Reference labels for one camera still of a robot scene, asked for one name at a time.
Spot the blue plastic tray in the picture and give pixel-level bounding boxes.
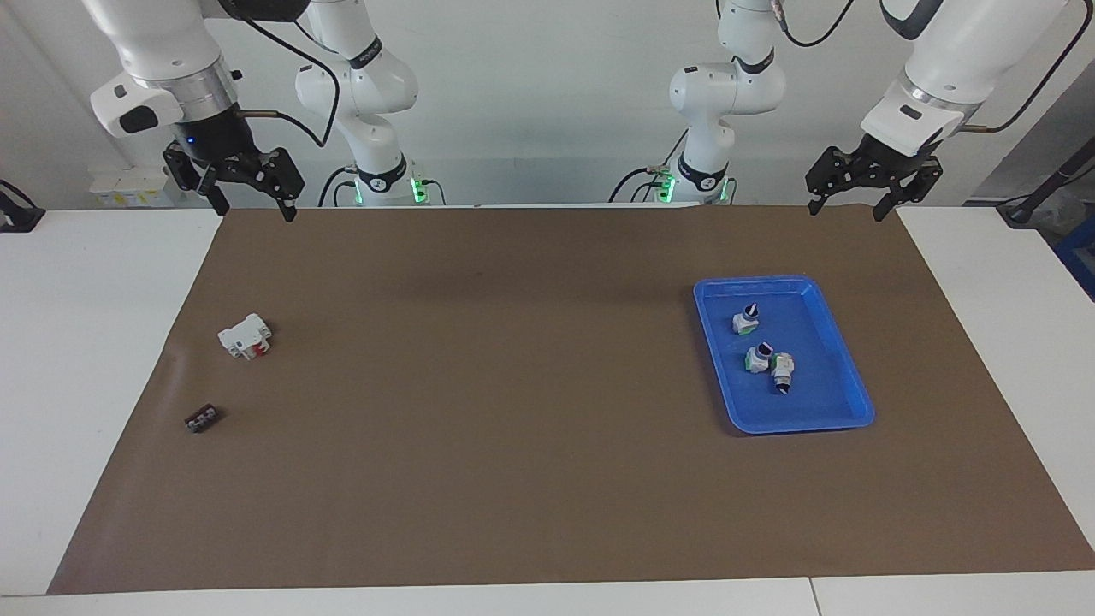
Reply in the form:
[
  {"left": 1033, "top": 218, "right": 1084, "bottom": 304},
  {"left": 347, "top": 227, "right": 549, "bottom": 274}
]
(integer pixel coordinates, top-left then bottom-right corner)
[{"left": 693, "top": 275, "right": 876, "bottom": 435}]

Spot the blue crate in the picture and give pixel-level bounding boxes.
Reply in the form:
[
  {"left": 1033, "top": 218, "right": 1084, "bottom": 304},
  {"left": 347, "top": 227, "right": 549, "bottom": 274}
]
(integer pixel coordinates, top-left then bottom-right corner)
[{"left": 1054, "top": 235, "right": 1095, "bottom": 302}]

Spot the white red circuit breaker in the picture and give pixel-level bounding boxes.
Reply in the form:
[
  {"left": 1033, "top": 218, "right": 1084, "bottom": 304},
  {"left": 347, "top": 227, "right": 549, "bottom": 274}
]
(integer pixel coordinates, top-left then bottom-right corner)
[{"left": 217, "top": 313, "right": 273, "bottom": 361}]

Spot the black right base cable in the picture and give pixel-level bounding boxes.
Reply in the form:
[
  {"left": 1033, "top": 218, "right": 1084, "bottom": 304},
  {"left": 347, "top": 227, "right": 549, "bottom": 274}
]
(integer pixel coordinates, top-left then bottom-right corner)
[{"left": 318, "top": 165, "right": 360, "bottom": 208}]

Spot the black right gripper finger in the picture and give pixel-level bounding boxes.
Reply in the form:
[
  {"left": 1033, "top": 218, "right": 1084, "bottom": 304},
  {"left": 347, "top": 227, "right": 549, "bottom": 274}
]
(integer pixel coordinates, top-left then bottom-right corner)
[
  {"left": 235, "top": 148, "right": 305, "bottom": 223},
  {"left": 163, "top": 144, "right": 230, "bottom": 216}
]

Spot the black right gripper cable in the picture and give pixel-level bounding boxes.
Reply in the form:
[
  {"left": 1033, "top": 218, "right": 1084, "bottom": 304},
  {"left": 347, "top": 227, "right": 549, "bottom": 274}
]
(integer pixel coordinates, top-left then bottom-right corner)
[{"left": 231, "top": 9, "right": 343, "bottom": 148}]

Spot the brown table mat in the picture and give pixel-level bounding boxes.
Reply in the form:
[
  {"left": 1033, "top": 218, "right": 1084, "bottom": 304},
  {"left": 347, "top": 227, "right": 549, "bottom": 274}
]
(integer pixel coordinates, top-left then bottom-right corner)
[{"left": 47, "top": 204, "right": 1095, "bottom": 595}]

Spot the black base cable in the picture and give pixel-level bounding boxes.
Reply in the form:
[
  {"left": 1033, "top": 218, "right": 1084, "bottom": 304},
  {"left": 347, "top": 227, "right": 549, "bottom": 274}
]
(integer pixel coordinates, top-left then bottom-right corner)
[
  {"left": 318, "top": 165, "right": 360, "bottom": 208},
  {"left": 609, "top": 128, "right": 690, "bottom": 204}
]

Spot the black left base cable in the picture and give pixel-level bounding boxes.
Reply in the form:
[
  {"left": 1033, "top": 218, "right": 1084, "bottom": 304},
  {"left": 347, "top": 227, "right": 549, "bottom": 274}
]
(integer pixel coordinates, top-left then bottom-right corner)
[{"left": 609, "top": 128, "right": 690, "bottom": 204}]

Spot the black camera stand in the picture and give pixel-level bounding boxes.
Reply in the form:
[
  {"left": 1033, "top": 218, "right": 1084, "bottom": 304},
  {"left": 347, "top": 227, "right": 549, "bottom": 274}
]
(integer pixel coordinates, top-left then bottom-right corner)
[{"left": 997, "top": 137, "right": 1095, "bottom": 228}]

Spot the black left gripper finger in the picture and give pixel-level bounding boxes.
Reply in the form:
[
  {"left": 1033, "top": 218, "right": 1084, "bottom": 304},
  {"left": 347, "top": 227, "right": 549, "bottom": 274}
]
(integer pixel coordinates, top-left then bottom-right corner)
[
  {"left": 806, "top": 147, "right": 863, "bottom": 215},
  {"left": 873, "top": 154, "right": 944, "bottom": 222}
]

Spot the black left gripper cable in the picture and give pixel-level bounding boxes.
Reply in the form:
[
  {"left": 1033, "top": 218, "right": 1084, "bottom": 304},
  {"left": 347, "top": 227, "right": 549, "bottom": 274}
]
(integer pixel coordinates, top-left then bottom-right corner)
[{"left": 960, "top": 0, "right": 1080, "bottom": 133}]

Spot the black clamp mount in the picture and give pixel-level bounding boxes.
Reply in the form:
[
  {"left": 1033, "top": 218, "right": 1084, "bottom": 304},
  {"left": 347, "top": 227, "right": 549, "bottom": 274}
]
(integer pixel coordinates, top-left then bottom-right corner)
[{"left": 0, "top": 180, "right": 45, "bottom": 234}]

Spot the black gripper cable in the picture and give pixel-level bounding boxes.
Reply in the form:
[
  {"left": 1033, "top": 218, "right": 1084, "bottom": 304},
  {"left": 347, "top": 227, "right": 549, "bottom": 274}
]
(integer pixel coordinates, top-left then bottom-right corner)
[
  {"left": 960, "top": 0, "right": 1080, "bottom": 133},
  {"left": 231, "top": 9, "right": 343, "bottom": 148}
]

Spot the white box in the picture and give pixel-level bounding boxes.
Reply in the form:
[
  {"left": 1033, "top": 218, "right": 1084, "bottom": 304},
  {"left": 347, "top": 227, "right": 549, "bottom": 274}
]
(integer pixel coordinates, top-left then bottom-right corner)
[{"left": 90, "top": 165, "right": 183, "bottom": 208}]

